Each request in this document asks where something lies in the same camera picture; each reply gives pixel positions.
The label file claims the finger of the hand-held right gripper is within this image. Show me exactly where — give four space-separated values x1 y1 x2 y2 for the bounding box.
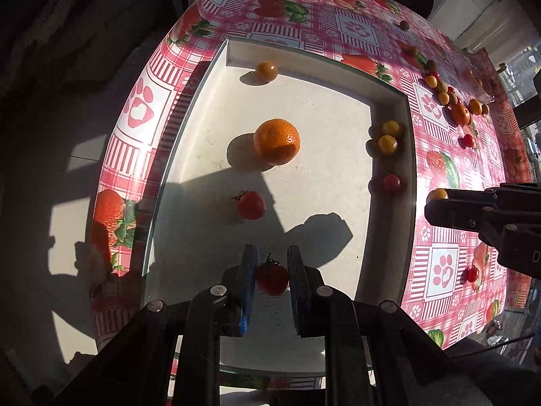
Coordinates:
424 201 515 243
446 185 504 204

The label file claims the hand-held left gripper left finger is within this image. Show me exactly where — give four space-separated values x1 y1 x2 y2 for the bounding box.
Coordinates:
55 243 259 406

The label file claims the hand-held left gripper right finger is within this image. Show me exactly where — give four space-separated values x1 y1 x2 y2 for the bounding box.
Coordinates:
287 244 495 406

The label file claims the red checked strawberry tablecloth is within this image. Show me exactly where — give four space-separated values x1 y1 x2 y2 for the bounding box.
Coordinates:
87 0 533 379

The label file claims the clear glass bowl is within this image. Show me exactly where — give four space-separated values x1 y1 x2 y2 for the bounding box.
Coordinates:
463 48 499 104

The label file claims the white tray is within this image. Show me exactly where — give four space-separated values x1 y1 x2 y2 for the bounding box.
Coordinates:
141 37 419 377

